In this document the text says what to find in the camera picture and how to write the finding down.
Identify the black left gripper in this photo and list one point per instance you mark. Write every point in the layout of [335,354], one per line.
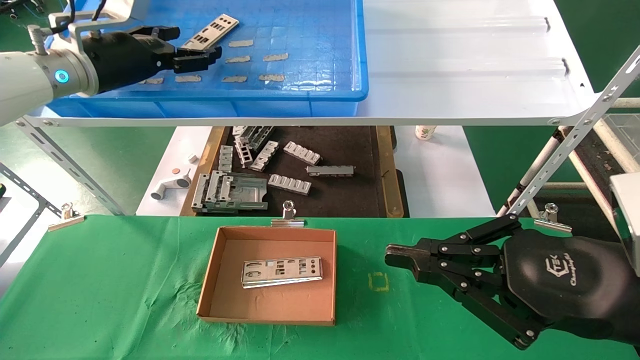
[125,57]

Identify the grey tape strip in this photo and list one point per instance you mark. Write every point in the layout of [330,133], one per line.
[272,77]
[237,59]
[241,43]
[275,56]
[152,80]
[188,78]
[235,79]

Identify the shallow cardboard box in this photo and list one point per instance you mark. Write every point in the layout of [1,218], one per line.
[270,305]

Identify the dark stacked metal part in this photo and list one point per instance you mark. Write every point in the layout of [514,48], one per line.
[257,135]

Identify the transparent plastic bin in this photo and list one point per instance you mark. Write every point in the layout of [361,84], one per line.
[625,130]

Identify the white tube frame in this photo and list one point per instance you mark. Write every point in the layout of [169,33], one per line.
[630,103]

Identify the dark tray pale rim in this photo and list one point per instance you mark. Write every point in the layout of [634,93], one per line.
[595,160]

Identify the silver binder clip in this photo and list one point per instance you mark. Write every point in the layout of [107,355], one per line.
[287,223]
[66,222]
[552,225]

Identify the grey finned metal part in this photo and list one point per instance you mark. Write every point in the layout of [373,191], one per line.
[226,159]
[265,156]
[302,153]
[289,184]

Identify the long grey metal bar part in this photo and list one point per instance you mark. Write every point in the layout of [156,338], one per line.
[330,171]

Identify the grey perforated metal rack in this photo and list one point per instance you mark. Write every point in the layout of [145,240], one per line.
[17,220]

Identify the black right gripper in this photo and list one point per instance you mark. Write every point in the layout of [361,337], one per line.
[565,285]

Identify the large grey metal bracket frame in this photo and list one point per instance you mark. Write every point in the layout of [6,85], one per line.
[240,197]

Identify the pale ladder-shaped metal part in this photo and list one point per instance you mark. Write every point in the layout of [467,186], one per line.
[243,152]

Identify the small white cylinder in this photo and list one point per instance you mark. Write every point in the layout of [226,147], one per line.
[193,158]

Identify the white plastic pipe elbow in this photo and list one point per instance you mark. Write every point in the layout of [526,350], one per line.
[172,184]

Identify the silver metal panel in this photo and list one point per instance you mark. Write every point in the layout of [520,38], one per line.
[450,60]

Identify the blue plastic tray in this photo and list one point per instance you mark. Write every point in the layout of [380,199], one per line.
[300,30]

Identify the silver slotted metal plate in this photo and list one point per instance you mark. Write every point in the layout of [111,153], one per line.
[312,267]
[206,36]

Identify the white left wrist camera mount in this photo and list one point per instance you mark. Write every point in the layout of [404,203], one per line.
[75,37]

